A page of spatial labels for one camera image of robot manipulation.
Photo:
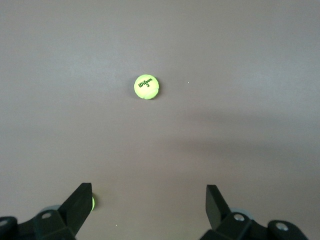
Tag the brown table mat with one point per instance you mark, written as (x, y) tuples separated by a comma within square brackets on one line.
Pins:
[(160, 150)]

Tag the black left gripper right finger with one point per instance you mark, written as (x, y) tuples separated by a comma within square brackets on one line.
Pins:
[(216, 207)]

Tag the yellow Wilson tennis ball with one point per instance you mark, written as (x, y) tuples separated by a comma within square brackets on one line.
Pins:
[(146, 87)]

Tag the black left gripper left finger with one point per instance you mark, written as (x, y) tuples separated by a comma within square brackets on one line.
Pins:
[(75, 207)]

